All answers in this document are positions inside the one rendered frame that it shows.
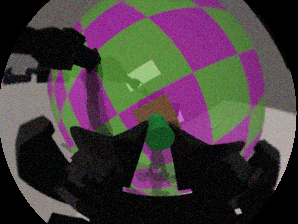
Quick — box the brown wooden block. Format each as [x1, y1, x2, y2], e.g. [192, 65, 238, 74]
[132, 93, 182, 128]

